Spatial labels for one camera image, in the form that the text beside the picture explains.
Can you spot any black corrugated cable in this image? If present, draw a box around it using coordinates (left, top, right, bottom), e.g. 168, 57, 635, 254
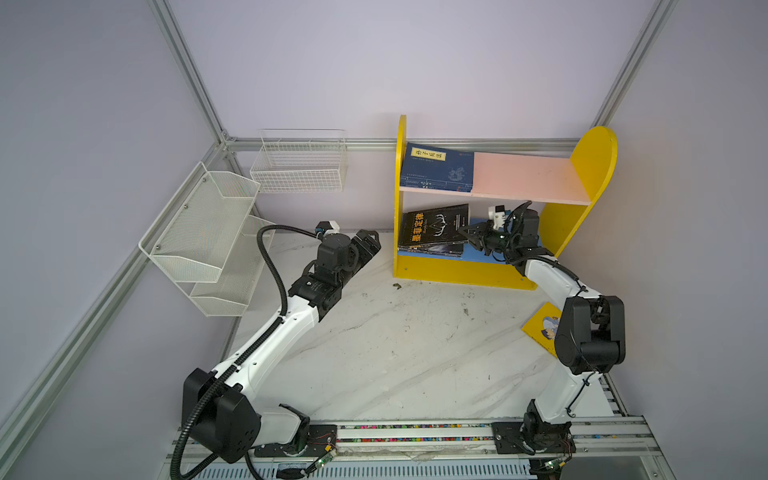
506, 200, 586, 295
169, 224, 322, 480

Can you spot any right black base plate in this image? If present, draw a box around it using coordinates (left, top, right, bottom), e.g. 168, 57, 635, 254
491, 422, 575, 456

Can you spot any black antler cover book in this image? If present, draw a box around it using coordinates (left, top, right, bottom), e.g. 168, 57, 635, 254
398, 203, 470, 249

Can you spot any white wire basket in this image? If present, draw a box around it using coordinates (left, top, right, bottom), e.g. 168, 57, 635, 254
250, 129, 348, 194

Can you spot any aluminium front rail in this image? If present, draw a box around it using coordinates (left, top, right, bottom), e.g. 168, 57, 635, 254
164, 416, 661, 466

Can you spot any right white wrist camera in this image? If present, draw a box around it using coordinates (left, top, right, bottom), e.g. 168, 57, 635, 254
488, 205, 511, 231

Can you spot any black wolf cover book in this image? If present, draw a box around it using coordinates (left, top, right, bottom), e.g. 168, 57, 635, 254
398, 242, 465, 258

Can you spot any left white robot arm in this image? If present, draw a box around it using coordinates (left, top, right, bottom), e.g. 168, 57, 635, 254
172, 221, 381, 478

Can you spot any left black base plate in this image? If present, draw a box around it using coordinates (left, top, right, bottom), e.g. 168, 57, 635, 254
251, 423, 338, 458

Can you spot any yellow cartoon cover book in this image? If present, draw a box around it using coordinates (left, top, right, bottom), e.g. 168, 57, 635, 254
521, 302, 562, 357

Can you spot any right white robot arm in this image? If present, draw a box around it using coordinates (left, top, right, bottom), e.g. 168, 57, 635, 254
459, 203, 626, 455

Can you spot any navy book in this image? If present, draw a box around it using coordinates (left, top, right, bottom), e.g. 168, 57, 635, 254
401, 142, 474, 188
400, 178, 472, 193

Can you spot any right black corrugated cable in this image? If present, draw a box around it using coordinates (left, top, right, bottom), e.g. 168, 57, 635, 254
506, 200, 586, 295

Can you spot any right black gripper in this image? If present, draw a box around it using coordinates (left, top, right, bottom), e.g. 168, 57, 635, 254
458, 221, 517, 255

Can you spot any white mesh two-tier rack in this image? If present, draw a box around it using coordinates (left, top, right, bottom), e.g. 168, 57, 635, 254
138, 163, 269, 317

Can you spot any yellow pink blue bookshelf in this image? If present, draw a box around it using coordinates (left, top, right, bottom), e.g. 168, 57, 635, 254
393, 126, 618, 290

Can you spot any left black corrugated cable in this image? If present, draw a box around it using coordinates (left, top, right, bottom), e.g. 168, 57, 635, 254
169, 224, 322, 480

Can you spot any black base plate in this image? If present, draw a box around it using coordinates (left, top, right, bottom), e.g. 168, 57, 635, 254
251, 423, 338, 458
491, 422, 575, 456

